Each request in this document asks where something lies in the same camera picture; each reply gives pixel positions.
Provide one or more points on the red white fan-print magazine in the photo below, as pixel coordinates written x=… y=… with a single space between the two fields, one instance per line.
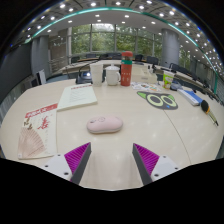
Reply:
x=37 y=133

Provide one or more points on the white lidded mug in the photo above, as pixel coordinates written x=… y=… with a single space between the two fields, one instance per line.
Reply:
x=112 y=76

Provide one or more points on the pink computer mouse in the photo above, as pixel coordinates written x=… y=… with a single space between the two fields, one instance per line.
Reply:
x=105 y=124

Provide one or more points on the colourful sticker sheet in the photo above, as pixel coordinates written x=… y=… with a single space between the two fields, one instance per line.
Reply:
x=145 y=86

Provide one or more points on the long curved conference table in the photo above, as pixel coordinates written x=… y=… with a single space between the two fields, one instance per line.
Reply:
x=80 y=66

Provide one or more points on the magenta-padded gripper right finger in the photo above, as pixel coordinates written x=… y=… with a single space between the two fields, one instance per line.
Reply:
x=147 y=157

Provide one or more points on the white booklet with red header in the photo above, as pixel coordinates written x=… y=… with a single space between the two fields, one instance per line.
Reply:
x=77 y=96

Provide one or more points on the black yellow handheld microphone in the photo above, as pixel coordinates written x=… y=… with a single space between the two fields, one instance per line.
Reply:
x=205 y=106

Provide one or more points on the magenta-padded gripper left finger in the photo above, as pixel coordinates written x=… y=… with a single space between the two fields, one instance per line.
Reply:
x=76 y=156

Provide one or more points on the blue and white book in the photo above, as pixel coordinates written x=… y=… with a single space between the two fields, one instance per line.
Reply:
x=190 y=97

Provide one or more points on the red drink bottle green band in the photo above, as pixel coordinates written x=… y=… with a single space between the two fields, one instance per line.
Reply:
x=126 y=71

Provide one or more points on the ceiling lights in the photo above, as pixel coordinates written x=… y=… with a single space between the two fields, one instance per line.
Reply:
x=93 y=4

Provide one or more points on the black gooseneck conference microphone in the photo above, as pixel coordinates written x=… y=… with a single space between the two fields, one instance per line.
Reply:
x=84 y=77
x=176 y=86

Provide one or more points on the cat face mouse pad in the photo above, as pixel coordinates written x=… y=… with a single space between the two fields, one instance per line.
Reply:
x=158 y=100

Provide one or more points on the white cardboard box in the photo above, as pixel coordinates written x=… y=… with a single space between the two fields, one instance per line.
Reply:
x=144 y=76

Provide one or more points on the stack of white paper cups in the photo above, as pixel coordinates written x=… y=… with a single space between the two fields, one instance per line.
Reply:
x=96 y=75

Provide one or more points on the white floor-standing appliance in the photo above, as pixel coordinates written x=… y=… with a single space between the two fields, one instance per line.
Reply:
x=42 y=77

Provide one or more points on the dark office chairs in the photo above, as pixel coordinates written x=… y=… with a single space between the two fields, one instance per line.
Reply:
x=152 y=60

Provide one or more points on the green white cup with straw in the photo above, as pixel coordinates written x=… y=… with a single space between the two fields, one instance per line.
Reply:
x=168 y=80

